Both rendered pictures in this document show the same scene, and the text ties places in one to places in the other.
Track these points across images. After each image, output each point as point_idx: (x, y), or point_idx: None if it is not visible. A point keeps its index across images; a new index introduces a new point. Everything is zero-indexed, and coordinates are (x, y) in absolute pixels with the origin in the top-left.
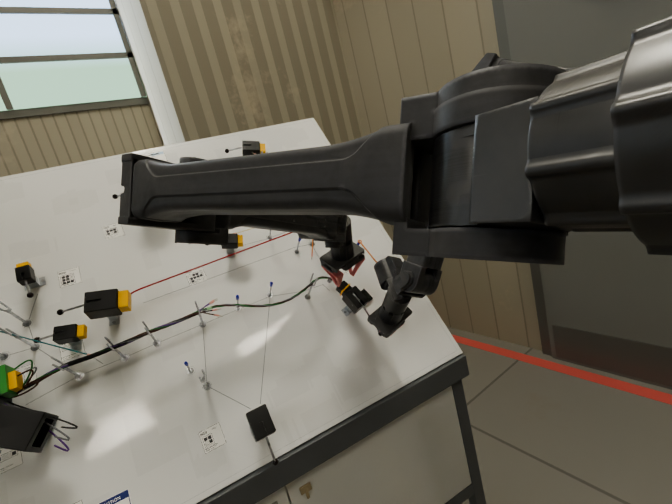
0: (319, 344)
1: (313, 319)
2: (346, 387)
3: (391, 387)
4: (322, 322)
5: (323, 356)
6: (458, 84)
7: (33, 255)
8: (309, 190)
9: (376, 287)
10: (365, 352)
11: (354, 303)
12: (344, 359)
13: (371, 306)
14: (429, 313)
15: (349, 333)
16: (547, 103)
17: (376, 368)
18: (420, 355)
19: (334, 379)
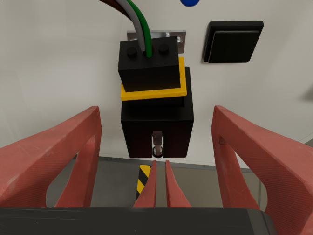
0: (2, 64)
1: (3, 0)
2: (37, 132)
3: (119, 155)
4: (37, 25)
5: (4, 85)
6: None
7: None
8: None
9: (300, 39)
10: (114, 118)
11: (130, 148)
12: (58, 107)
13: (221, 68)
14: (303, 131)
15: (106, 83)
16: None
17: (115, 137)
18: (204, 152)
19: (16, 118)
